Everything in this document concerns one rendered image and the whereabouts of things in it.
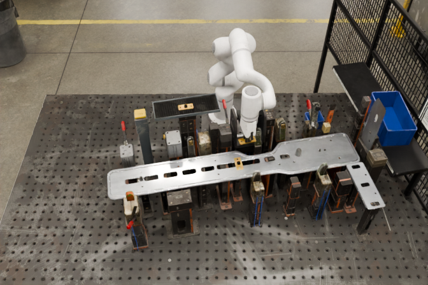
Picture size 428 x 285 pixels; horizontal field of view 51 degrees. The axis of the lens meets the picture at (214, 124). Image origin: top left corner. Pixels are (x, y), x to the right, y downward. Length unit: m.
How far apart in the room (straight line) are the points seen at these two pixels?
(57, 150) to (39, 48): 2.24
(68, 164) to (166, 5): 2.99
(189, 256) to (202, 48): 2.77
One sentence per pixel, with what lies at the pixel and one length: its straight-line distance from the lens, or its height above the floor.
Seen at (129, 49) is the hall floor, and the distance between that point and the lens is 4.87.
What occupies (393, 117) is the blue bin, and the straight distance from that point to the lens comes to 2.83.
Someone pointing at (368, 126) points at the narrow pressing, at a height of 1.12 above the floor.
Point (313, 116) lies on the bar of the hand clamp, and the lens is 2.57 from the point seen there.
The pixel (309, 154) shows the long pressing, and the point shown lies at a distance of 2.55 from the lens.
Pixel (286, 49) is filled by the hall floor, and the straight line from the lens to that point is 4.84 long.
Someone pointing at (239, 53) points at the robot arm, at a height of 1.63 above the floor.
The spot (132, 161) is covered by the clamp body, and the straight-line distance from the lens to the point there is 2.49.
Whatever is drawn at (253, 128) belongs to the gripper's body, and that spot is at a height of 1.40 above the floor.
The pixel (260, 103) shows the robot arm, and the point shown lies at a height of 1.54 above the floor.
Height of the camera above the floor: 2.95
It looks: 48 degrees down
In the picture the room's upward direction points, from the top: straight up
